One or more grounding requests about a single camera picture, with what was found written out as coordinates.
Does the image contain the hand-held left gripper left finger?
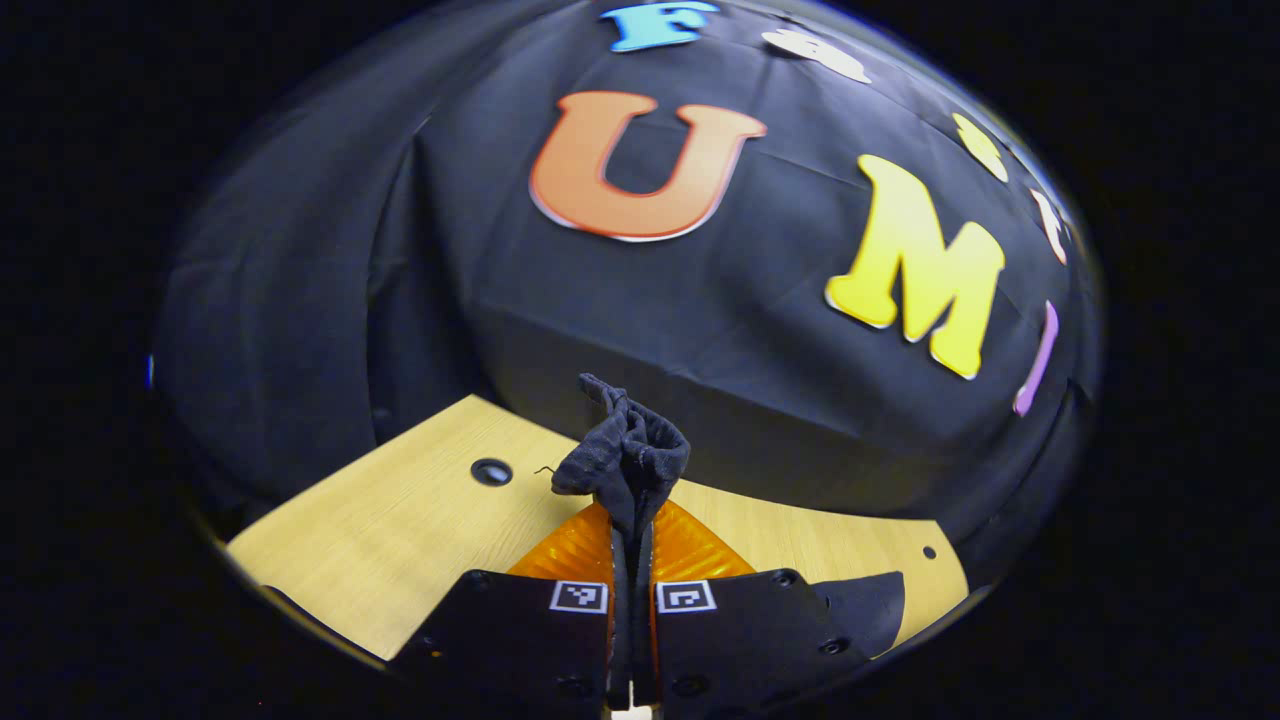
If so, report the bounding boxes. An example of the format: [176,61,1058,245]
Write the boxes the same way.
[390,500,616,716]

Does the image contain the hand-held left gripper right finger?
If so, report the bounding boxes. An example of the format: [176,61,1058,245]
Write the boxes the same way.
[648,500,871,716]

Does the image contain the black jeans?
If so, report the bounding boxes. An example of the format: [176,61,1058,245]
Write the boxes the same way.
[550,373,906,659]

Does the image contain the black backdrop cloth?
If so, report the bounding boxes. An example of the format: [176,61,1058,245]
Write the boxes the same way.
[150,0,1106,591]

